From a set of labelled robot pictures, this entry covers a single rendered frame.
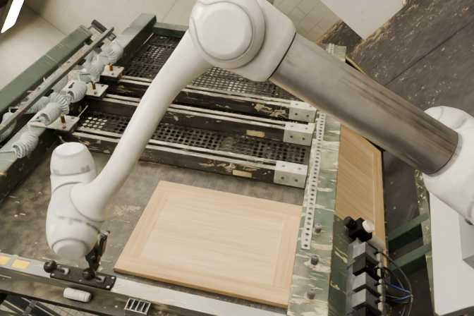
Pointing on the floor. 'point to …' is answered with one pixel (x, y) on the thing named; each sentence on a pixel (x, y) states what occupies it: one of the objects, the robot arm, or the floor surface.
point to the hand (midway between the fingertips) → (93, 261)
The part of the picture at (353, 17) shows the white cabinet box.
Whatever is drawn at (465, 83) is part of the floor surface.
